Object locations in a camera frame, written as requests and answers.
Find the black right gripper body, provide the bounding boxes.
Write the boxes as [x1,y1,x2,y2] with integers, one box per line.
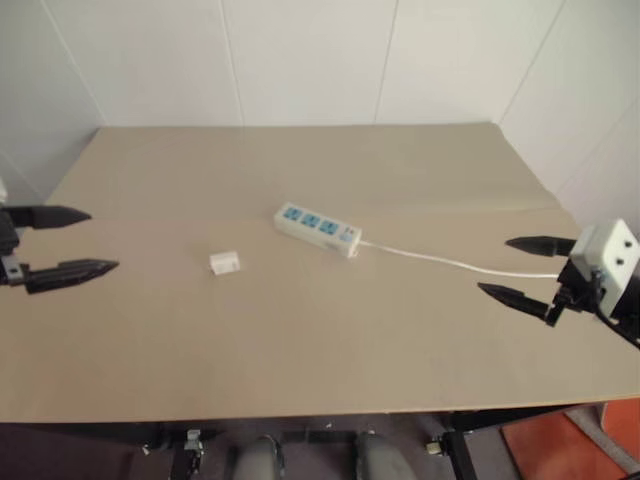
[545,257,603,329]

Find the orange floor mat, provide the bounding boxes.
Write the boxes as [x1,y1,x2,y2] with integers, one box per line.
[499,398,640,480]

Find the small white plug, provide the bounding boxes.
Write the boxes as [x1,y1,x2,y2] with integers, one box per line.
[208,251,243,277]

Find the grey rounded shape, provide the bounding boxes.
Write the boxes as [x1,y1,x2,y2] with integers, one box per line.
[233,434,280,480]

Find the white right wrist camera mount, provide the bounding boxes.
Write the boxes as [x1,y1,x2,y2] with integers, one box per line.
[568,217,640,319]

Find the black metal table frame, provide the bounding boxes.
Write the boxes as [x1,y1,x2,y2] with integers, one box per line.
[138,403,576,480]

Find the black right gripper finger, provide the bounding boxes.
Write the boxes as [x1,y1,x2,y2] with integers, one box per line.
[476,282,557,322]
[504,235,577,259]

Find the white power strip cord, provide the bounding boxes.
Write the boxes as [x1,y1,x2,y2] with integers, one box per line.
[358,239,562,280]

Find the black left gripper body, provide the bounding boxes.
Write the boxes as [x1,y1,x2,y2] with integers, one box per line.
[0,207,27,288]

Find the white power strip blue sockets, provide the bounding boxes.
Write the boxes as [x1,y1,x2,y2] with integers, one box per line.
[272,200,363,260]

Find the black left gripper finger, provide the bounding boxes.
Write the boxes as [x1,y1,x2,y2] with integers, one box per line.
[23,258,121,295]
[6,204,93,232]

